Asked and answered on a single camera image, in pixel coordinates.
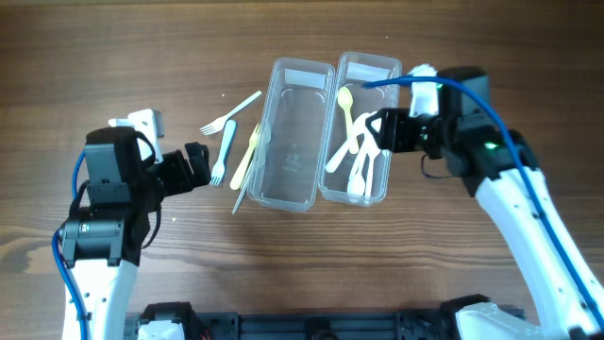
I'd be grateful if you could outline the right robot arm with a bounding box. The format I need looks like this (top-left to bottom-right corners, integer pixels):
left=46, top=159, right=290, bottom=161
left=370, top=66, right=603, bottom=339

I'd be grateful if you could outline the clear plastic fork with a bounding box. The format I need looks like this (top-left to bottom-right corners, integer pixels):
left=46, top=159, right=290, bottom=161
left=240, top=125, right=272, bottom=192

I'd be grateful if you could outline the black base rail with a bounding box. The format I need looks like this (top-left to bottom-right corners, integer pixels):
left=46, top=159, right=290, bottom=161
left=124, top=295, right=489, bottom=340

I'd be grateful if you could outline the clear plastic container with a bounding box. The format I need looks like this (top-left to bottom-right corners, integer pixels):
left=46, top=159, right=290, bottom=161
left=247, top=58, right=335, bottom=213
left=319, top=52, right=402, bottom=207

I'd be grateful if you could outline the white spoon crosswise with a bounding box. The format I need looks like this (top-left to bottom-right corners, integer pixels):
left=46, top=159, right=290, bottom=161
left=349, top=137, right=377, bottom=179

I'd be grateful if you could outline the right clear plastic container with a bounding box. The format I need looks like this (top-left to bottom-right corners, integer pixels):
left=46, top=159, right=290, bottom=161
left=319, top=52, right=402, bottom=207

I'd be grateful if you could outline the left clear plastic container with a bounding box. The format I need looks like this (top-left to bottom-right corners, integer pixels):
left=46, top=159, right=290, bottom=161
left=247, top=58, right=335, bottom=213

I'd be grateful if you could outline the right blue cable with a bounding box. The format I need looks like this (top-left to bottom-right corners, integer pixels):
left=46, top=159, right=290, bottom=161
left=361, top=75, right=604, bottom=327

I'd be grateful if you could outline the white plastic fork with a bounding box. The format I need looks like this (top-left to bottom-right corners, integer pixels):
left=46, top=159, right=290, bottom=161
left=200, top=91, right=262, bottom=135

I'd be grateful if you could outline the white spoon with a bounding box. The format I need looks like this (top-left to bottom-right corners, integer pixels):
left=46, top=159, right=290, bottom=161
left=325, top=112, right=375, bottom=173
left=363, top=141, right=381, bottom=196

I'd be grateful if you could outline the yellow plastic spoon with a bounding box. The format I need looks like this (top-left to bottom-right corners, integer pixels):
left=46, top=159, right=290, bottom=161
left=337, top=86, right=354, bottom=139

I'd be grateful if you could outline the yellow plastic fork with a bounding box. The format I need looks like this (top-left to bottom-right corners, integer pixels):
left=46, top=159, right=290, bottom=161
left=229, top=125, right=260, bottom=190

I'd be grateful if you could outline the light blue plastic fork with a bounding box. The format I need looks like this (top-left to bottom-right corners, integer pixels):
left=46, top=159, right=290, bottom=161
left=210, top=120, right=237, bottom=186

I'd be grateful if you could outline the clear plastic knife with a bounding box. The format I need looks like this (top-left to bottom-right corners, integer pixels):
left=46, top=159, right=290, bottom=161
left=232, top=161, right=255, bottom=215

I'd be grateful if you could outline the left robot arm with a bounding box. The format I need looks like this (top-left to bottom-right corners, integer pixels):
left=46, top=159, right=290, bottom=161
left=52, top=127, right=210, bottom=339

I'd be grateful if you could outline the white spoon bowl down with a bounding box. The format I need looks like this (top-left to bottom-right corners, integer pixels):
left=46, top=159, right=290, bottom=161
left=346, top=145, right=374, bottom=198

